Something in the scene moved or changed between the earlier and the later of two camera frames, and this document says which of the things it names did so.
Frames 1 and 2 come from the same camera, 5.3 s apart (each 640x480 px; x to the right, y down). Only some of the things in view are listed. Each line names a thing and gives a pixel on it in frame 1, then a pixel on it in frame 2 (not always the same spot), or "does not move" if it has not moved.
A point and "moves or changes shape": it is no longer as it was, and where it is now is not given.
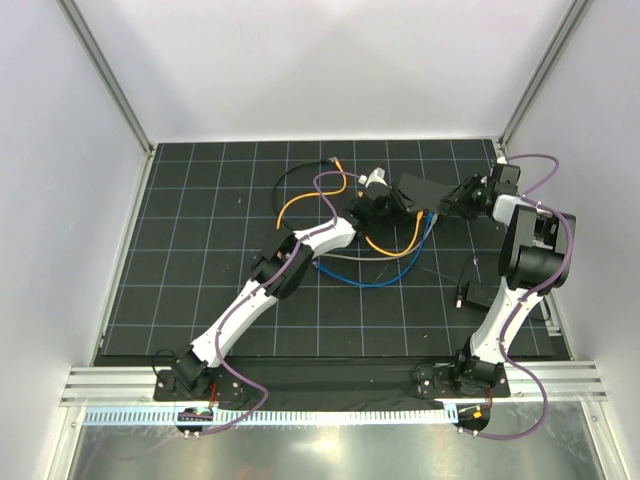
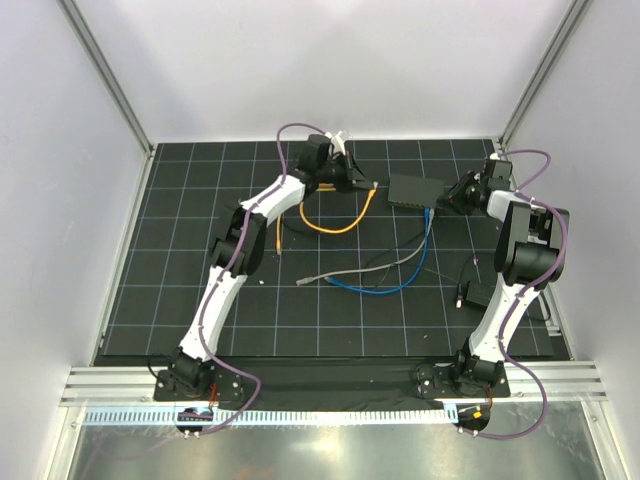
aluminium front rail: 136,384 does not move
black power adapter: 480,294 does not move
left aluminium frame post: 103,69 does not move
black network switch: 424,193 does not move
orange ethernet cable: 420,214 moves or changes shape
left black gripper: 401,204 → 352,175
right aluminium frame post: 574,12 does not move
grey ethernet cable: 422,240 → 308,280
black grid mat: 427,288 does not move
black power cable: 276,189 moves or changes shape
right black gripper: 460,196 does not move
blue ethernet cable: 381,283 → 396,288
